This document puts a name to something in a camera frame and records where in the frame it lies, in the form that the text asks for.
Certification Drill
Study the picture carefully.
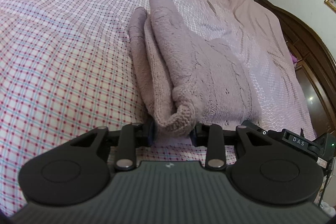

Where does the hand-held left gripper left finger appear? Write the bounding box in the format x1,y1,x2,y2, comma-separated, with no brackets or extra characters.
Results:
70,120,156,171

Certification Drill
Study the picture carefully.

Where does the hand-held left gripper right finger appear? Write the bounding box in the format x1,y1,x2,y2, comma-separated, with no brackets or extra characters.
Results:
190,123,273,171

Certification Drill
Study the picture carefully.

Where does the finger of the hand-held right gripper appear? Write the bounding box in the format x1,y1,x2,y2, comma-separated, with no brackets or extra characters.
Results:
241,120,315,154

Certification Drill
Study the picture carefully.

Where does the pink knitted sweater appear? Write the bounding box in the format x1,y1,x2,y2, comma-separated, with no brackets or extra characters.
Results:
128,0,261,136

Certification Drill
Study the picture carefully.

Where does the dark wooden headboard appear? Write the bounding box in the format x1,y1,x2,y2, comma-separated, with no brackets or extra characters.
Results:
253,0,336,136

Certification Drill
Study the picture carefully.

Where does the pink checked bedsheet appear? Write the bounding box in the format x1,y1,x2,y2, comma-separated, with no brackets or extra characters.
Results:
0,0,238,216

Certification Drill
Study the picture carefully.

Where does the gold framed picture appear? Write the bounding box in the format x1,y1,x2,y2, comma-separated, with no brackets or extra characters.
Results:
324,0,336,13

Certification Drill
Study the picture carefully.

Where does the light pink cable-knit blanket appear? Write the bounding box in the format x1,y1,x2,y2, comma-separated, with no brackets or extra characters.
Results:
205,0,315,135

